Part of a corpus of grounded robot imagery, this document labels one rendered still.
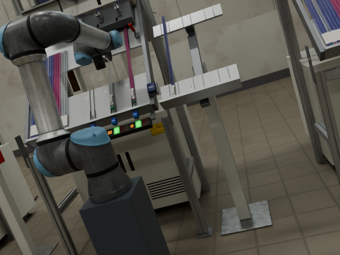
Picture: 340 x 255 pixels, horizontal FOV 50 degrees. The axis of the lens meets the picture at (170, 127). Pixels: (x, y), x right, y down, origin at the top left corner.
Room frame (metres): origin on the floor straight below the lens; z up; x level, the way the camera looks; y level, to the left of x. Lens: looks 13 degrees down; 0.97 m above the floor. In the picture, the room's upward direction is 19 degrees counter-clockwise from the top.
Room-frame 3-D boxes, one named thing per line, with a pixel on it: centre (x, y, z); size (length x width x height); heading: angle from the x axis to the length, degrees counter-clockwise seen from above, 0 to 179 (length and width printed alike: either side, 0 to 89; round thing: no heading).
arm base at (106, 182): (1.20, 0.26, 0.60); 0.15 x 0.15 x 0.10
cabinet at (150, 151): (2.39, 0.24, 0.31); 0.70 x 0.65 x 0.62; 78
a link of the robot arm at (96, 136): (1.20, 0.27, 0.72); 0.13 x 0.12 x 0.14; 73
